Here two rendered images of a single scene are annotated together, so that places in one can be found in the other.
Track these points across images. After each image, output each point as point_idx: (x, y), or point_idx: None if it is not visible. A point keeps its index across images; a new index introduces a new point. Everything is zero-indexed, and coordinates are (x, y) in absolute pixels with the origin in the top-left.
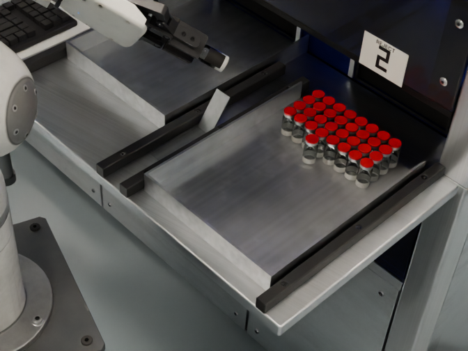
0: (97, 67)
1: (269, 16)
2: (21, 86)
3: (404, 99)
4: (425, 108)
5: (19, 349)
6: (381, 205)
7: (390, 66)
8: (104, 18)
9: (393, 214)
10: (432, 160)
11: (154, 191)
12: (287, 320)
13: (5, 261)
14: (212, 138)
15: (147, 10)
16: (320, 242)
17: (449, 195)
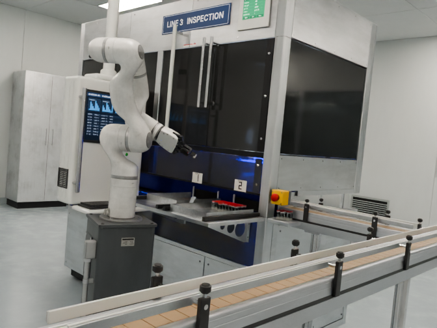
0: (156, 196)
1: (209, 198)
2: (150, 133)
3: (248, 207)
4: (255, 207)
5: (132, 221)
6: (240, 213)
7: (242, 187)
8: (167, 139)
9: (243, 217)
10: None
11: (173, 208)
12: (211, 222)
13: (134, 192)
14: (190, 204)
15: (178, 136)
16: (221, 213)
17: (261, 218)
